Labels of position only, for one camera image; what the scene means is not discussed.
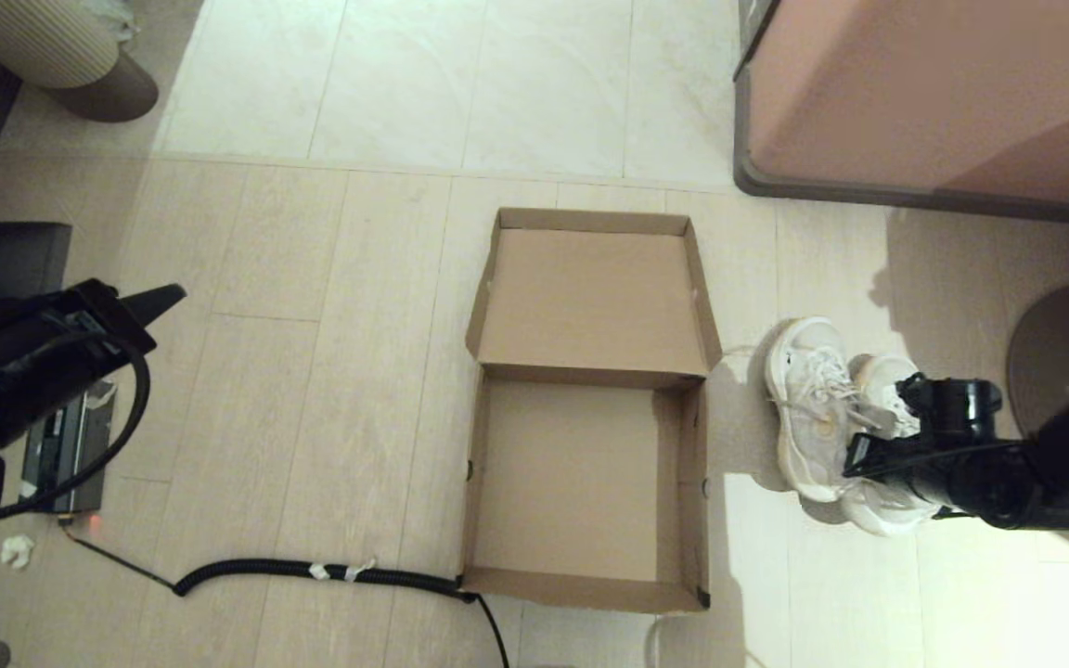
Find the white lace-up sneaker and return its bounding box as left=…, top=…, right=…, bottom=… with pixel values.
left=765, top=317, right=860, bottom=504
left=799, top=353, right=946, bottom=537

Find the brown cardboard shoe box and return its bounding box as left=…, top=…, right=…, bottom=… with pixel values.
left=458, top=208, right=724, bottom=615

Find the dark power supply box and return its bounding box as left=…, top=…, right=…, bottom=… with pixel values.
left=19, top=379, right=118, bottom=516

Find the black box device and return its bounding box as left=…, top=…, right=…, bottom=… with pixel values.
left=0, top=221, right=71, bottom=300

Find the round brown floor base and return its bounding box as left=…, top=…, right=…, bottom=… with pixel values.
left=1006, top=283, right=1069, bottom=437

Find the white crumpled plastic bag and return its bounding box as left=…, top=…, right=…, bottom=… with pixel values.
left=89, top=0, right=138, bottom=45

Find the ribbed beige cylinder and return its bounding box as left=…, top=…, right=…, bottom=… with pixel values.
left=0, top=0, right=132, bottom=89

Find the pink cabinet with dark plinth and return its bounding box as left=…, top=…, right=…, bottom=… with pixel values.
left=732, top=0, right=1069, bottom=231

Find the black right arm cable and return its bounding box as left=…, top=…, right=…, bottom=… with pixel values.
left=845, top=436, right=1032, bottom=479

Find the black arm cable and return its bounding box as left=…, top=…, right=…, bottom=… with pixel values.
left=0, top=348, right=151, bottom=530
left=845, top=436, right=1032, bottom=479

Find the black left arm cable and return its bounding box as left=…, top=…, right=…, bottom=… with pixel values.
left=0, top=348, right=151, bottom=530

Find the black coiled floor cable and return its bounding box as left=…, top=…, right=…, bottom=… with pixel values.
left=61, top=529, right=509, bottom=668

